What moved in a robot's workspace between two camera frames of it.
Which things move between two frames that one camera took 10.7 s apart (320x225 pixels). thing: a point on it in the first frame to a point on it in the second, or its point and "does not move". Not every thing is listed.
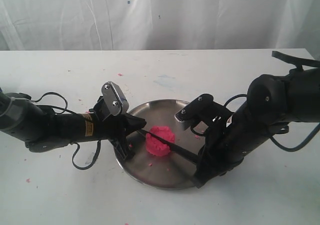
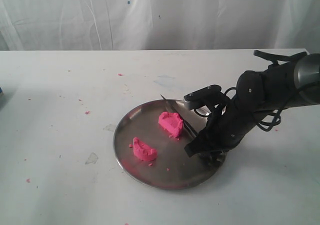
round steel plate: [173, 171] does not move
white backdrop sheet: [89, 17] does not move
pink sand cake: [156, 145] to [171, 122]
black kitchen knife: [175, 148] to [190, 127]
